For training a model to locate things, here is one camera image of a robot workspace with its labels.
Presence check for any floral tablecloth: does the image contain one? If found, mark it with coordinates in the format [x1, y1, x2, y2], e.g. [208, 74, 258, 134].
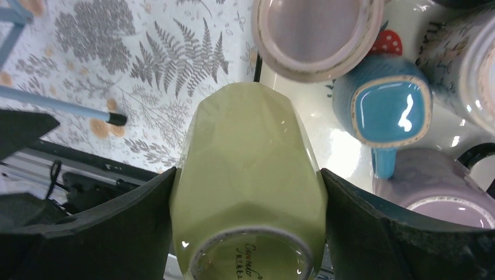
[1, 1, 257, 173]

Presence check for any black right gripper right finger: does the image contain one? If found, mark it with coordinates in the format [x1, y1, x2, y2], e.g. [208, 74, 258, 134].
[321, 169, 494, 279]

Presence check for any tall pale pink mug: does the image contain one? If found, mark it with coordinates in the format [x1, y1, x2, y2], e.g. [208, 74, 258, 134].
[252, 0, 385, 83]

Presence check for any white floral mug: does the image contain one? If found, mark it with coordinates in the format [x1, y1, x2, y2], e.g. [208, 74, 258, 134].
[416, 5, 494, 134]

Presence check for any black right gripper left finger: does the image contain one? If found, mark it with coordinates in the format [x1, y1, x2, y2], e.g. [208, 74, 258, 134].
[1, 110, 176, 279]

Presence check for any blue dotted mug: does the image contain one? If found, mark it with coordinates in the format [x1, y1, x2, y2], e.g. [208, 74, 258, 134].
[332, 54, 433, 179]

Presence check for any purple mug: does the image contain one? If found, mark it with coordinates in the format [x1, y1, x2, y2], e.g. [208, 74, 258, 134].
[373, 148, 494, 229]

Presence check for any blue tripod stand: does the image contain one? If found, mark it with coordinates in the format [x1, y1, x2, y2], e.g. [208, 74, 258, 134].
[1, 1, 127, 126]

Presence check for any green octagonal mug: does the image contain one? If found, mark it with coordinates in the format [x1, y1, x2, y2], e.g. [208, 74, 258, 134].
[170, 82, 328, 279]

